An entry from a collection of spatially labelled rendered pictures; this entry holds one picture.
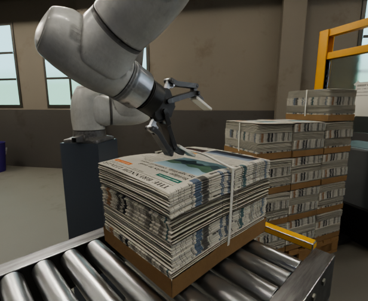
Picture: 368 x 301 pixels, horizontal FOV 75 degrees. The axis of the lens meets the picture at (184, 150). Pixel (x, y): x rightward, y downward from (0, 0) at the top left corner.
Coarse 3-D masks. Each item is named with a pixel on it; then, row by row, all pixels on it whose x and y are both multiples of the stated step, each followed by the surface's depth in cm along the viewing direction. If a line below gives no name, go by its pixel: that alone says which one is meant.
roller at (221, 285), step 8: (208, 272) 55; (200, 280) 54; (208, 280) 53; (216, 280) 52; (224, 280) 53; (200, 288) 54; (208, 288) 52; (216, 288) 51; (224, 288) 50; (232, 288) 50; (208, 296) 52; (216, 296) 50; (224, 296) 49; (232, 296) 48; (240, 296) 48; (248, 296) 48
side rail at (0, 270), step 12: (72, 240) 68; (84, 240) 68; (36, 252) 62; (48, 252) 62; (60, 252) 63; (84, 252) 67; (12, 264) 58; (24, 264) 58; (60, 264) 63; (0, 276) 54; (24, 276) 57; (36, 288) 60; (0, 300) 54; (36, 300) 60
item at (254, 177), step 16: (208, 160) 64; (224, 160) 64; (240, 160) 65; (256, 160) 65; (240, 176) 58; (256, 176) 64; (240, 192) 59; (256, 192) 65; (240, 208) 60; (256, 208) 67; (240, 224) 62
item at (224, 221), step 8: (176, 160) 64; (184, 160) 64; (192, 160) 64; (200, 160) 64; (216, 168) 55; (224, 168) 56; (224, 176) 53; (224, 184) 54; (224, 192) 54; (224, 200) 55; (224, 208) 55; (232, 208) 58; (224, 216) 57; (232, 216) 60; (224, 224) 57; (232, 224) 60; (224, 232) 58; (232, 232) 60; (224, 240) 58
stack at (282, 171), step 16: (272, 160) 154; (288, 160) 158; (304, 160) 165; (320, 160) 171; (272, 176) 156; (288, 176) 161; (304, 176) 167; (288, 192) 162; (304, 192) 169; (272, 208) 159; (288, 208) 165; (304, 208) 172; (288, 224) 169; (304, 224) 176; (256, 240) 158; (272, 240) 164; (304, 256) 181
